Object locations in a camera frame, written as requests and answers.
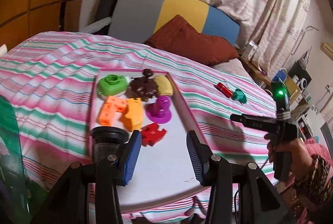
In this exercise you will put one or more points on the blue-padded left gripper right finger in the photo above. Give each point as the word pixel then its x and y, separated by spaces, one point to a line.
pixel 199 155

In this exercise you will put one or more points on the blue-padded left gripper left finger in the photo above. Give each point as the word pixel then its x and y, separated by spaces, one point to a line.
pixel 127 158

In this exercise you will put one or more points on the red puzzle piece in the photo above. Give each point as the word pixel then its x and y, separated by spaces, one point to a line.
pixel 151 134

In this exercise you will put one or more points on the yellow-orange plastic comb case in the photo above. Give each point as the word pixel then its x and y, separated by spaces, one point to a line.
pixel 133 117

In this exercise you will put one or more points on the orange linked cubes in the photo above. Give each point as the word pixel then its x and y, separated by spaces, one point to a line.
pixel 111 106

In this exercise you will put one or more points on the teal plastic flanged piece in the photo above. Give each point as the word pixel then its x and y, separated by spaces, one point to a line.
pixel 239 96

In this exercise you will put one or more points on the magenta plastic plunger toy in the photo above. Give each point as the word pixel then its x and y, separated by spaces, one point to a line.
pixel 159 112

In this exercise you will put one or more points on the red metallic cylinder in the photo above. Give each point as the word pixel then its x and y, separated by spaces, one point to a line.
pixel 224 90

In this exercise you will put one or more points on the dark brown spinning top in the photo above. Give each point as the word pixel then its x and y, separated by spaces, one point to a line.
pixel 144 87

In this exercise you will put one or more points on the green white round toy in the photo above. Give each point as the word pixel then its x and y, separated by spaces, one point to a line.
pixel 112 85

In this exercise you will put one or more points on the yellow textured wedge toy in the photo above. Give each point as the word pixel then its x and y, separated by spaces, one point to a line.
pixel 164 86

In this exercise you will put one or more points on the person's right hand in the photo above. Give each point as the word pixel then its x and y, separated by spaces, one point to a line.
pixel 301 161

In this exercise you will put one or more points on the pink-rimmed white tray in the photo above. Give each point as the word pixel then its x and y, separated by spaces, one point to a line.
pixel 163 172

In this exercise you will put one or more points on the blue mug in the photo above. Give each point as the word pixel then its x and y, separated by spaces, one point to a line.
pixel 281 75

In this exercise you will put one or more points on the small white box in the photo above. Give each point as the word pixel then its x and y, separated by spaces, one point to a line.
pixel 249 50

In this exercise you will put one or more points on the striped pink green tablecloth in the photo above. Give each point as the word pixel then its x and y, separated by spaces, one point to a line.
pixel 49 80

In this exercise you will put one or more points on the green glass side table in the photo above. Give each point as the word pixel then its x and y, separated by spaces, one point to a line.
pixel 21 197

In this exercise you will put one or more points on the rust red cushion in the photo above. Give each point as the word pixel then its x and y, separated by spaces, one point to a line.
pixel 178 37

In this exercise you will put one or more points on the grey yellow blue headboard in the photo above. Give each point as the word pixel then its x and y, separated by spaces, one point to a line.
pixel 137 20

